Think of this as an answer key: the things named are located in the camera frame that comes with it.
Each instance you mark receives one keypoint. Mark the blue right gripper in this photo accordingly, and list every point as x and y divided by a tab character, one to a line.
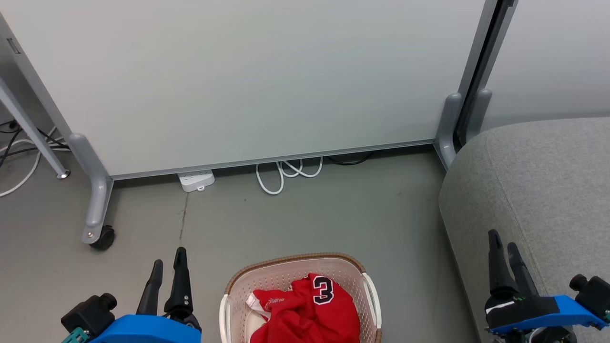
533	312

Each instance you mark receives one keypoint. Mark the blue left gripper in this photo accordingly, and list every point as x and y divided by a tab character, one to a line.
143	329

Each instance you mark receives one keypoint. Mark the red jersey with number three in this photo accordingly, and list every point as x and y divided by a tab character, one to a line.
310	314

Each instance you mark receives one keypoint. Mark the grey fabric sofa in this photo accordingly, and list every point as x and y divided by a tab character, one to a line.
543	190

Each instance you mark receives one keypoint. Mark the beige plastic laundry basket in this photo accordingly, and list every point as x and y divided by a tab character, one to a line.
276	278

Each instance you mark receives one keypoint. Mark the white power strip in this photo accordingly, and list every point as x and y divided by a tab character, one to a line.
196	179

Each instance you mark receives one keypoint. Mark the grey board leg with caster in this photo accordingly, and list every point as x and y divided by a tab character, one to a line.
97	195

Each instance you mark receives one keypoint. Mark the grey board leg without caster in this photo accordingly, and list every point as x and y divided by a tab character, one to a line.
449	124

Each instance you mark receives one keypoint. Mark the grey narrow partition leg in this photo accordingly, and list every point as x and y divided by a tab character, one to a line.
479	112

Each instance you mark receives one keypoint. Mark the grey metal table leg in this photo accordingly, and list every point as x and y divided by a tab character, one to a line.
33	128

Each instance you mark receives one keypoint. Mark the narrow white partition board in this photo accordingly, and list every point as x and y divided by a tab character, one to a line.
553	57

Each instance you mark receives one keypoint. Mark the large white partition board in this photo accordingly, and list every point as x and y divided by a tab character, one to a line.
267	81

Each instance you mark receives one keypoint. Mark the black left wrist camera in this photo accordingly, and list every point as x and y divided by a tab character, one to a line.
90	312

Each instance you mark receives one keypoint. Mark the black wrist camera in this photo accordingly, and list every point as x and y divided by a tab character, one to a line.
90	312
593	288

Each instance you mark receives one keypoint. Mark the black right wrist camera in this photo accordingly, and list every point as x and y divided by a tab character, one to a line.
593	288

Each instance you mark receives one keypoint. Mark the teal left camera connector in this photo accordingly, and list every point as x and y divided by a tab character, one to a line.
75	337

